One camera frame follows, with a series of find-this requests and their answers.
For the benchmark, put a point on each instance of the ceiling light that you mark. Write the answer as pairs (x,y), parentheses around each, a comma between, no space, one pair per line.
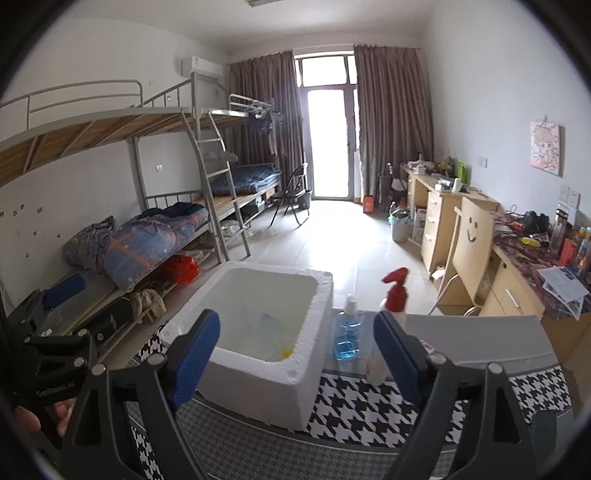
(268,2)

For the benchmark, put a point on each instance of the printed papers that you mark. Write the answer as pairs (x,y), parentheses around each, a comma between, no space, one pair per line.
(563,288)

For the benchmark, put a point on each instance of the small metal bunk bed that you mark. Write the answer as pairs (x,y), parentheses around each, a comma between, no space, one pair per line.
(240,106)

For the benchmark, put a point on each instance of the black trolley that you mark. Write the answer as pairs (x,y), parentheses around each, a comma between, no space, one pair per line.
(385,189)

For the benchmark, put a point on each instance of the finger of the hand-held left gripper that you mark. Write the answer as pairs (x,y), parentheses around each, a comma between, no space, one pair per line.
(64,287)
(60,348)

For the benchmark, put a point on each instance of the blue plaid quilt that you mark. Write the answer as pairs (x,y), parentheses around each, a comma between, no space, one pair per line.
(134,249)

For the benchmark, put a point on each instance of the dark suitcase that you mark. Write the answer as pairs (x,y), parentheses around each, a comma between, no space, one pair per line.
(111,318)

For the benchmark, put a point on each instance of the red bag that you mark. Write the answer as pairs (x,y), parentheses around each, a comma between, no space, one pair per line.
(182,270)

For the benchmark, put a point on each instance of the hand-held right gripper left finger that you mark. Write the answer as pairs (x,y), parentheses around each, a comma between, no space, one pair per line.
(194,364)

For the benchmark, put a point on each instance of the metal bed ladder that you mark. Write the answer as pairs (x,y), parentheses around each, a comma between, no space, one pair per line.
(217,157)

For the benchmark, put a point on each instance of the blue liquid bottle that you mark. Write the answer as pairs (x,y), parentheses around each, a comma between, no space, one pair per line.
(346,337)

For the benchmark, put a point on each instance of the white bottle with red pump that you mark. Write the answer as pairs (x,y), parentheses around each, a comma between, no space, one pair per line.
(396,295)

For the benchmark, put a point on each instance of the beige cloth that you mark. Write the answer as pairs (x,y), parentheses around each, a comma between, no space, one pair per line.
(147,302)

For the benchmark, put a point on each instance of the white foam box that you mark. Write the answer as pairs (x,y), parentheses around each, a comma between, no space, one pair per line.
(258,387)

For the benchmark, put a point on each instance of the orange box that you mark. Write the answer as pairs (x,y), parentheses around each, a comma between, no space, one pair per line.
(368,205)

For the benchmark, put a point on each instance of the wooden desk with patterned cover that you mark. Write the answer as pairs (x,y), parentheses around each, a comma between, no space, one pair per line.
(512,281)

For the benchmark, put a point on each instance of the houndstooth tablecloth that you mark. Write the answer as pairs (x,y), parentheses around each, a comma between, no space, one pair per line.
(360,408)

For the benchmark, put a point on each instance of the dark water bottle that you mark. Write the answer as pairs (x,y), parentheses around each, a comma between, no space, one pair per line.
(558,233)

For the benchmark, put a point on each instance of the pink wall picture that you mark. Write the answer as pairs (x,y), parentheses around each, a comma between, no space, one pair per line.
(547,148)

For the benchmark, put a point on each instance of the white air conditioner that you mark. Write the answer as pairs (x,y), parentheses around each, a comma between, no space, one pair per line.
(202,67)

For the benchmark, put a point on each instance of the person's left hand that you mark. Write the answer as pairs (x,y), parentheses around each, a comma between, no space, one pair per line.
(27,420)

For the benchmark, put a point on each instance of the black headphones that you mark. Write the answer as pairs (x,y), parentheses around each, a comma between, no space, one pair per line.
(535,221)

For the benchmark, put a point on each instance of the brown curtain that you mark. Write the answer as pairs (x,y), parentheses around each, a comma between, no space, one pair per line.
(392,120)
(263,101)

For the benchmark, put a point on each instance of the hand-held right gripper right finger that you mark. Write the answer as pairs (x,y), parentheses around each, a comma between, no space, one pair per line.
(397,357)

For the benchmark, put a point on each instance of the large metal bunk bed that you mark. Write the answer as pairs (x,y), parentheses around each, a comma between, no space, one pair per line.
(92,124)

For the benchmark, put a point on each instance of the green box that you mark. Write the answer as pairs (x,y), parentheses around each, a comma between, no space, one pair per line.
(461,171)

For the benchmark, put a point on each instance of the blue mattress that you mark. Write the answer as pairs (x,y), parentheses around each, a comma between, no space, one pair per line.
(254,177)

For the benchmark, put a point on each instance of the wooden desk with drawers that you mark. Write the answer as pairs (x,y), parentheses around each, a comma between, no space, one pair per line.
(436,221)

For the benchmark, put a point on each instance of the dark hanging clothes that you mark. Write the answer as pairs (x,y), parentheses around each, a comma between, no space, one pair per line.
(261,122)

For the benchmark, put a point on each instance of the grey-green case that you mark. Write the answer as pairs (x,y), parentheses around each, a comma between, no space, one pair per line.
(545,434)

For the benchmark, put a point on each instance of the glass balcony door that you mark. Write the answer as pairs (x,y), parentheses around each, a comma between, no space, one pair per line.
(328,138)

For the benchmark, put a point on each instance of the wooden chair with smiley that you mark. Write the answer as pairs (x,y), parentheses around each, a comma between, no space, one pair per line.
(471,249)

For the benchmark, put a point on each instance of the white double wall outlet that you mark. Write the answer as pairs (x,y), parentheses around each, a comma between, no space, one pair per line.
(569,195)

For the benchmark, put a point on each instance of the black folding chair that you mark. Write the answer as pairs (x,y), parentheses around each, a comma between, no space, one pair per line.
(291,189)

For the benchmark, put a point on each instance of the trash bin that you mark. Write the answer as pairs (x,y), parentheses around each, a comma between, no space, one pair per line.
(401,226)

